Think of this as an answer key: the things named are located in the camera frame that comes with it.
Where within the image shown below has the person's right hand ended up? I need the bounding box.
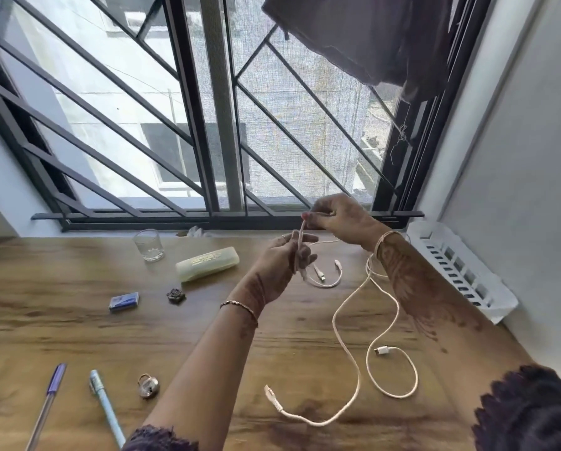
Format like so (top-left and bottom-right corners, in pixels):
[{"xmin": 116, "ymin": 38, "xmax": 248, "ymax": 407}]
[{"xmin": 301, "ymin": 193, "xmax": 390, "ymax": 252}]

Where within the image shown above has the person's left hand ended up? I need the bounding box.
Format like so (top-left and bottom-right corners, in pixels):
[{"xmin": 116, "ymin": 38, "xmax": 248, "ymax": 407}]
[{"xmin": 226, "ymin": 232, "xmax": 319, "ymax": 315}]

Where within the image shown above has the pink charging cable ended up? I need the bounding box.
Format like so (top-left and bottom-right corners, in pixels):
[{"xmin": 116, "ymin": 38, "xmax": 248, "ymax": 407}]
[{"xmin": 264, "ymin": 220, "xmax": 380, "ymax": 427}]

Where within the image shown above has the white charging cable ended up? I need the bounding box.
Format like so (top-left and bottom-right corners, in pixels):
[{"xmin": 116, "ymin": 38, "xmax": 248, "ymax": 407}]
[{"xmin": 304, "ymin": 237, "xmax": 420, "ymax": 400}]

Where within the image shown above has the person's right forearm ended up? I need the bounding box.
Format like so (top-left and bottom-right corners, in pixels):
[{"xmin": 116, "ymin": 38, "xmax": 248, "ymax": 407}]
[{"xmin": 374, "ymin": 232, "xmax": 540, "ymax": 411}]

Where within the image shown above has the person's left forearm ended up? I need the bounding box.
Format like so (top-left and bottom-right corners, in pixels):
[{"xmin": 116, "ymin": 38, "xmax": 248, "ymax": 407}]
[{"xmin": 142, "ymin": 303, "xmax": 263, "ymax": 439}]

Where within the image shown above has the gold bangle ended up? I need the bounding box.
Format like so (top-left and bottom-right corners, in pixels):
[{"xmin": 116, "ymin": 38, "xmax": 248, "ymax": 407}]
[{"xmin": 374, "ymin": 230, "xmax": 406, "ymax": 261}]

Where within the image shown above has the pale yellow plastic case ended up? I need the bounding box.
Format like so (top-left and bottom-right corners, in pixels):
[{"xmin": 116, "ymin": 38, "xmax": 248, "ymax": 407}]
[{"xmin": 175, "ymin": 247, "xmax": 240, "ymax": 283}]

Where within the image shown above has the white slotted plastic rack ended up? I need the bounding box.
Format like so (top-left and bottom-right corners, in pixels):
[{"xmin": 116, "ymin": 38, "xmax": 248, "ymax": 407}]
[{"xmin": 406, "ymin": 220, "xmax": 519, "ymax": 325}]

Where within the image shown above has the clear drinking glass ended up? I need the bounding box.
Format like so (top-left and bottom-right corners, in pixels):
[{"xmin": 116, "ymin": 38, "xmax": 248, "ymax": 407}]
[{"xmin": 133, "ymin": 229, "xmax": 165, "ymax": 263}]

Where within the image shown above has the dark hanging cloth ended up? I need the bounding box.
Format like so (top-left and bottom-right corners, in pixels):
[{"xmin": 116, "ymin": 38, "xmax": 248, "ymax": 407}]
[{"xmin": 262, "ymin": 0, "xmax": 456, "ymax": 104}]

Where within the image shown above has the small blue box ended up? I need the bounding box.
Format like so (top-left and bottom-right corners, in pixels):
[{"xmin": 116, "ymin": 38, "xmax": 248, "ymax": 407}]
[{"xmin": 108, "ymin": 292, "xmax": 140, "ymax": 313}]

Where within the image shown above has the black metal window grille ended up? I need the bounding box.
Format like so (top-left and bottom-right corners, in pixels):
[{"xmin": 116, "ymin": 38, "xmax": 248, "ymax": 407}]
[{"xmin": 0, "ymin": 0, "xmax": 497, "ymax": 232}]

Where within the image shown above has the silver padlock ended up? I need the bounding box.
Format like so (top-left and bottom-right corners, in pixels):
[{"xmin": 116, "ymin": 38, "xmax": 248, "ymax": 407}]
[{"xmin": 137, "ymin": 374, "xmax": 160, "ymax": 400}]

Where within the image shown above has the dark purple left sleeve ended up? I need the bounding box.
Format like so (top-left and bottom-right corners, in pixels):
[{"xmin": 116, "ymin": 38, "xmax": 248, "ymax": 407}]
[{"xmin": 122, "ymin": 425, "xmax": 199, "ymax": 451}]

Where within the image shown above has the dark purple sleeve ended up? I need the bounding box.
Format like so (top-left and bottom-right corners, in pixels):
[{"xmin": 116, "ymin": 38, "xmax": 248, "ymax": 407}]
[
  {"xmin": 470, "ymin": 364, "xmax": 561, "ymax": 451},
  {"xmin": 122, "ymin": 425, "xmax": 199, "ymax": 451}
]

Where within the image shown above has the light blue pen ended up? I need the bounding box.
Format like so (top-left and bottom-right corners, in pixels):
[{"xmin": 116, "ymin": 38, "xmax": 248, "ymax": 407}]
[{"xmin": 89, "ymin": 369, "xmax": 127, "ymax": 449}]

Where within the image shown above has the dark purple right sleeve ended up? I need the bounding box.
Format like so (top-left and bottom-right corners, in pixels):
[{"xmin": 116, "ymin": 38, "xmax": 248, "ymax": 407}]
[{"xmin": 470, "ymin": 364, "xmax": 561, "ymax": 451}]

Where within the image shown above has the purple ballpoint pen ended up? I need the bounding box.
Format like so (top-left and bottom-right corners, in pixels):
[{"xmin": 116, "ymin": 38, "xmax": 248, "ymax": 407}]
[{"xmin": 25, "ymin": 363, "xmax": 68, "ymax": 451}]

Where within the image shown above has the thin wrist bracelet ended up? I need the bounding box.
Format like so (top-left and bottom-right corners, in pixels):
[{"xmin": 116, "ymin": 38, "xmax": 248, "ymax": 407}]
[{"xmin": 220, "ymin": 300, "xmax": 260, "ymax": 328}]

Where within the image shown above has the thin tied string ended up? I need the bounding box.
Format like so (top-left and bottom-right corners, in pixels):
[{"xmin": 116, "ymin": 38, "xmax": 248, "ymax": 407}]
[{"xmin": 389, "ymin": 122, "xmax": 410, "ymax": 162}]

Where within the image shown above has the grey window frame post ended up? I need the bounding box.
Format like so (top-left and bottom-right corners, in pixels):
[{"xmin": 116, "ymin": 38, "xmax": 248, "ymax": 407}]
[{"xmin": 198, "ymin": 0, "xmax": 245, "ymax": 212}]

